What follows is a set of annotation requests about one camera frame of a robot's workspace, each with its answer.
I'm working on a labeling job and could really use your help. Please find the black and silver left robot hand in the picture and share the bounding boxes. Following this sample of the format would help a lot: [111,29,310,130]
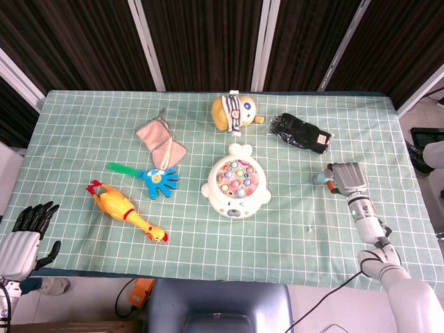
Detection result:
[0,200,62,282]

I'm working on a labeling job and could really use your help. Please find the silver right hand orange fingertips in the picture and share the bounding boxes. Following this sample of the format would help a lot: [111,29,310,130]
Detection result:
[324,162,368,199]

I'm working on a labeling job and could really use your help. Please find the white seal-shaped toy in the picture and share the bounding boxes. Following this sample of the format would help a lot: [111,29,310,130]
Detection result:
[200,142,272,219]

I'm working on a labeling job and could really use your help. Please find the blue hand clapper toy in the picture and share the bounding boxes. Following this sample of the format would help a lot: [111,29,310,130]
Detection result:
[106,162,180,200]

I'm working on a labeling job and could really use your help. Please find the blue and white floor rag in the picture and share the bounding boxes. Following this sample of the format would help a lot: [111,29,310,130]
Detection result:
[20,277,71,296]

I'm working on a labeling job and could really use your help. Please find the black gloves in plastic bag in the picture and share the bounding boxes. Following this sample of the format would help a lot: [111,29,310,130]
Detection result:
[266,112,336,155]

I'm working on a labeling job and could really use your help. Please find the dark sneaker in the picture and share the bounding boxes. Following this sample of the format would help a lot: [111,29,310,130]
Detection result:
[405,140,432,174]

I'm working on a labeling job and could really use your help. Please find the black tablet screen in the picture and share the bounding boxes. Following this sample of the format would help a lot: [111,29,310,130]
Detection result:
[411,127,444,148]

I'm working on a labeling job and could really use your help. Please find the person leg white trousers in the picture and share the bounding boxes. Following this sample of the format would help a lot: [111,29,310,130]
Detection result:
[422,140,444,169]

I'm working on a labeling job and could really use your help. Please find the yellow rubber chicken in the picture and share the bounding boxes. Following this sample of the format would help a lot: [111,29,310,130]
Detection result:
[85,179,170,244]

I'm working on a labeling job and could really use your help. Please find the orange device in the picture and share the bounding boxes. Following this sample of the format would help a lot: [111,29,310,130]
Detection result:
[128,278,155,309]

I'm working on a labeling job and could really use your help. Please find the yellow plush toy striped hat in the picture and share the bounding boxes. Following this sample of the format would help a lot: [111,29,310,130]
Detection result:
[211,89,265,136]

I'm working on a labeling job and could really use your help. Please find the green checkered tablecloth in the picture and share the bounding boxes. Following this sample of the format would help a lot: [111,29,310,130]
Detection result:
[0,90,444,291]

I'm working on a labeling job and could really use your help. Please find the blue-grey robot torso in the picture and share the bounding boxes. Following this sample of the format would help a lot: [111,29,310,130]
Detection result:
[145,279,296,333]

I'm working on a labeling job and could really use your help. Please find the pink cloth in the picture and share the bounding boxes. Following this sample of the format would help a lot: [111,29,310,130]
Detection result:
[135,108,189,169]

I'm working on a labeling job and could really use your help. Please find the black cable of orange device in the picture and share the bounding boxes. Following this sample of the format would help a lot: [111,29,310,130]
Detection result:
[114,279,139,318]

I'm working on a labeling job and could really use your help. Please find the white partition frame post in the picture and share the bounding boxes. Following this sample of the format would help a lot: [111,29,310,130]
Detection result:
[318,0,372,92]
[397,64,444,117]
[0,46,46,112]
[127,0,166,92]
[251,0,280,92]

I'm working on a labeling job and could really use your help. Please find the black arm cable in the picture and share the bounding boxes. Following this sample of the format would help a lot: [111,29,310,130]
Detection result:
[287,258,400,333]

